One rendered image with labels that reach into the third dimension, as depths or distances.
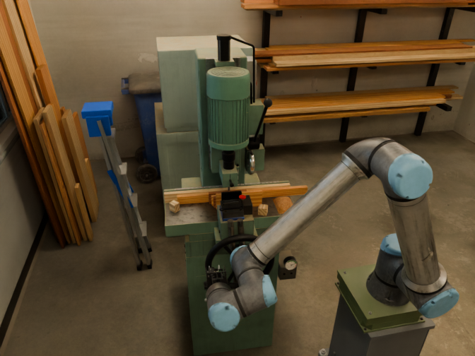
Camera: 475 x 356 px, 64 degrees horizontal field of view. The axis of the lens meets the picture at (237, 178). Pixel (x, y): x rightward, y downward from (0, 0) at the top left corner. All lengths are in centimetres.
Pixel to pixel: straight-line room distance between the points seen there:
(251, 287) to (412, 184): 56
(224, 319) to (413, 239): 64
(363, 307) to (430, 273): 39
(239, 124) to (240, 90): 14
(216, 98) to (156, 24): 242
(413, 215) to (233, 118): 75
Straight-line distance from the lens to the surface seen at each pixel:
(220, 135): 158
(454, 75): 526
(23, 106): 276
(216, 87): 151
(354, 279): 187
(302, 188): 187
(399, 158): 114
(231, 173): 169
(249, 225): 160
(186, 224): 168
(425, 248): 138
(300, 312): 253
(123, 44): 392
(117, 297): 268
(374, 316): 174
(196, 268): 184
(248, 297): 121
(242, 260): 130
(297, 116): 385
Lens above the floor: 190
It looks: 30 degrees down
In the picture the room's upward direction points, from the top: 1 degrees clockwise
